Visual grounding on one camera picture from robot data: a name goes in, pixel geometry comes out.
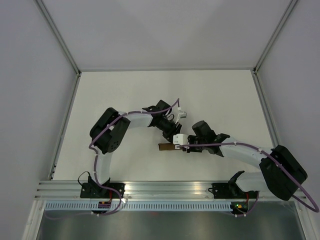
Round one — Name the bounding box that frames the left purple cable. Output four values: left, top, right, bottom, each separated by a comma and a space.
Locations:
44, 98, 181, 221

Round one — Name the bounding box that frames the aluminium frame post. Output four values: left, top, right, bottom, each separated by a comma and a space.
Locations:
34, 0, 81, 76
252, 0, 300, 75

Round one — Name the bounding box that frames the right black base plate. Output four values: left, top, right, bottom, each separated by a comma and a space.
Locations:
207, 182, 258, 200

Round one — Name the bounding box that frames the left aluminium frame post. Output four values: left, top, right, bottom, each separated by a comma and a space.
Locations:
34, 0, 81, 76

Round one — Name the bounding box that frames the aluminium front rail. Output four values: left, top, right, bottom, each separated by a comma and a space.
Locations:
34, 180, 307, 201

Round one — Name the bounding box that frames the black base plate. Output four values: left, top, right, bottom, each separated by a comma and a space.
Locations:
80, 182, 125, 199
207, 182, 258, 200

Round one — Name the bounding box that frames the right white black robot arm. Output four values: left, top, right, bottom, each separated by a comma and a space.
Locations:
182, 120, 308, 201

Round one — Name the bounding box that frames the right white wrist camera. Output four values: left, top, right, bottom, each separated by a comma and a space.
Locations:
172, 133, 190, 150

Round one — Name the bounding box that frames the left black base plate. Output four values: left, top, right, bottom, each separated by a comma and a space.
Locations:
80, 182, 125, 199

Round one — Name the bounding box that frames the brown cloth napkin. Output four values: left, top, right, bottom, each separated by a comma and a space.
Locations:
158, 143, 182, 151

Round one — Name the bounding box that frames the right aluminium frame post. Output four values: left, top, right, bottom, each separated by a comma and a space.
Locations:
252, 0, 300, 75

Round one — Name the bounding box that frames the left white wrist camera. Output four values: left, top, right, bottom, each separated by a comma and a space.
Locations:
175, 107, 187, 124

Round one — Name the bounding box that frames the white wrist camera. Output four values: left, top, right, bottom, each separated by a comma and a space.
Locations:
175, 107, 187, 124
172, 133, 190, 150

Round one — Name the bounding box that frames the white slotted cable duct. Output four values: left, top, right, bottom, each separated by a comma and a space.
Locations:
44, 200, 232, 212

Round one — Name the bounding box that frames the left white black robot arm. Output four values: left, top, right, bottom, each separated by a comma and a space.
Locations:
88, 100, 182, 198

